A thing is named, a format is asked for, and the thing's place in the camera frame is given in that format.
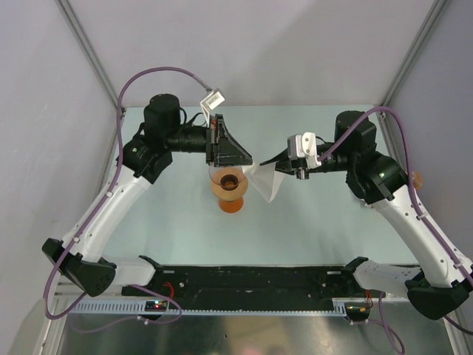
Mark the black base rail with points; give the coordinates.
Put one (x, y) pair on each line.
(264, 288)

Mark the orange filter holder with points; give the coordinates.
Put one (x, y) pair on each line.
(417, 181)

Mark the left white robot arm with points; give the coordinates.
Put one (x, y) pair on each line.
(165, 130)

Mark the aluminium frame post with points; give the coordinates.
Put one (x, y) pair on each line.
(423, 35)
(77, 29)

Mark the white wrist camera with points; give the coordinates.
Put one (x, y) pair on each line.
(211, 101)
(303, 146)

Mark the clear glass dripper cone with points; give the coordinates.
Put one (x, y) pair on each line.
(228, 178)

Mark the white paper coffee filter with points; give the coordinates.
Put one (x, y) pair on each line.
(265, 179)

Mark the orange glass carafe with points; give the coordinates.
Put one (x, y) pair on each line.
(231, 206)

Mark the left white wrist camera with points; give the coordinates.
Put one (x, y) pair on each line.
(211, 101)

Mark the right aluminium frame post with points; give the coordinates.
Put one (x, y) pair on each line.
(423, 35)

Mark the white slotted cable duct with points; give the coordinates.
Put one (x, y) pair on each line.
(153, 307)

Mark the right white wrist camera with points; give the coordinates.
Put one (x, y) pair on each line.
(303, 146)

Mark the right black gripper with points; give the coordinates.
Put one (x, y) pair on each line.
(293, 166)

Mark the left aluminium frame post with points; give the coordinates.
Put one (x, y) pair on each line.
(77, 29)

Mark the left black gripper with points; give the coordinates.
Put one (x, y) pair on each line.
(227, 151)

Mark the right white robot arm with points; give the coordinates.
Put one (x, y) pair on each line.
(442, 281)

